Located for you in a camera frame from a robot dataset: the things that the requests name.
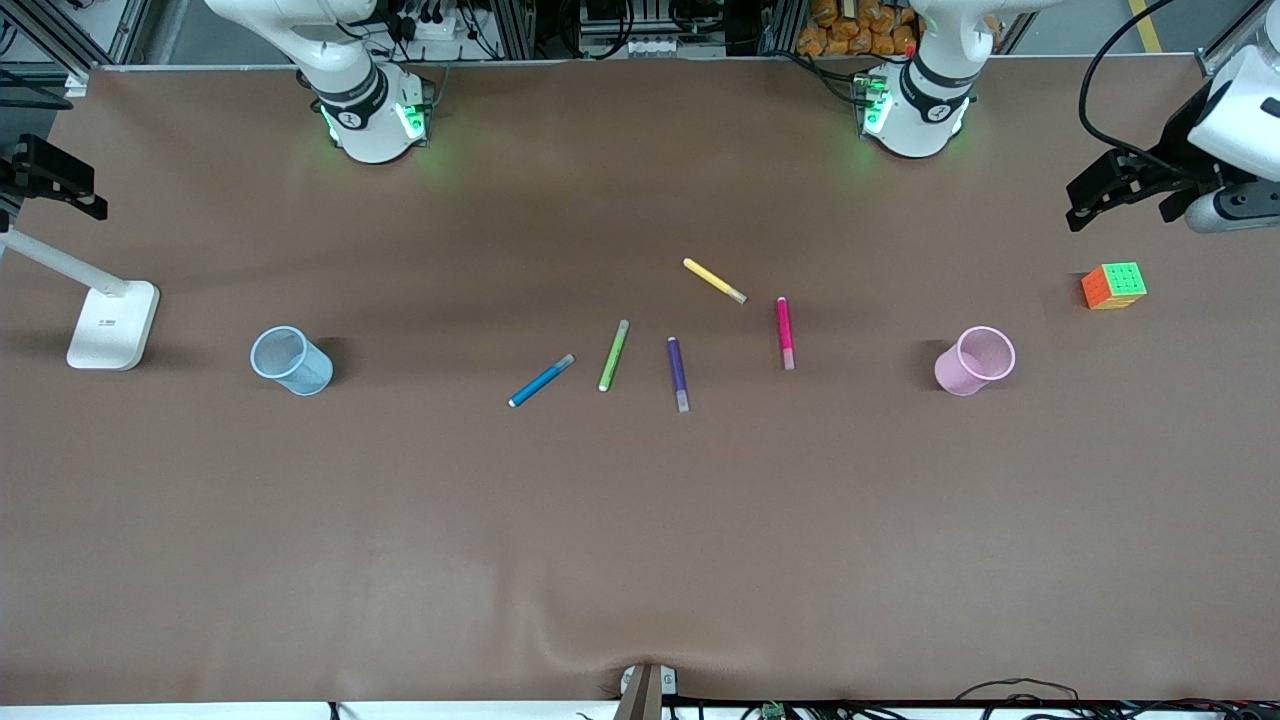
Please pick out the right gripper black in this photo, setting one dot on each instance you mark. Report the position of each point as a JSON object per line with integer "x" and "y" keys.
{"x": 30, "y": 164}

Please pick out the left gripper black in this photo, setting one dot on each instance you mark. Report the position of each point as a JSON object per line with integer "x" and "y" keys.
{"x": 1178, "y": 150}

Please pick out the pink marker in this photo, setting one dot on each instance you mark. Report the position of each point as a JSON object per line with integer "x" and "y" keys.
{"x": 784, "y": 330}

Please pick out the blue marker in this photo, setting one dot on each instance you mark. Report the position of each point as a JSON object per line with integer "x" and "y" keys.
{"x": 540, "y": 381}

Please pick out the colourful puzzle cube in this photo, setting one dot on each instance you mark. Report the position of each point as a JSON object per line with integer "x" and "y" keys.
{"x": 1115, "y": 287}

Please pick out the white desk lamp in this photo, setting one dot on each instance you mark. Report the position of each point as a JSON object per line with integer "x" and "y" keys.
{"x": 112, "y": 325}

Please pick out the translucent pink cup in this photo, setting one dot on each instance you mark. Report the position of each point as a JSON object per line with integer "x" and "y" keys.
{"x": 955, "y": 375}

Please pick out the orange lumpy bag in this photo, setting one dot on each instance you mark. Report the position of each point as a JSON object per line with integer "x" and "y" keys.
{"x": 850, "y": 30}

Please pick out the translucent blue cup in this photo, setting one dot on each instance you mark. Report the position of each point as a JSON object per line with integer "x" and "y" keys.
{"x": 310, "y": 375}

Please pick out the white power strip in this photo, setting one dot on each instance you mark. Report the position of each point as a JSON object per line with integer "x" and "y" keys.
{"x": 425, "y": 27}

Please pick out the yellow marker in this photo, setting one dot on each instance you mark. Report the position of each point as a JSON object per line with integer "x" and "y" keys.
{"x": 712, "y": 279}

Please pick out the purple marker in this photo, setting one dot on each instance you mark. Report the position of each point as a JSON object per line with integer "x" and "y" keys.
{"x": 677, "y": 370}

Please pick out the grey power strip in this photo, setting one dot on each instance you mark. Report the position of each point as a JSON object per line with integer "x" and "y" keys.
{"x": 635, "y": 45}

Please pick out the green marker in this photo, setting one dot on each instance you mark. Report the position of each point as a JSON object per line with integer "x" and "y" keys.
{"x": 613, "y": 356}

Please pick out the aluminium frame post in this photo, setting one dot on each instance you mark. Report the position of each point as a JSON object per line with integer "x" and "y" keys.
{"x": 1215, "y": 62}
{"x": 60, "y": 40}

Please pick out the metal table edge bracket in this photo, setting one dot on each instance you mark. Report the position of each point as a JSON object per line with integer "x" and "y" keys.
{"x": 645, "y": 690}

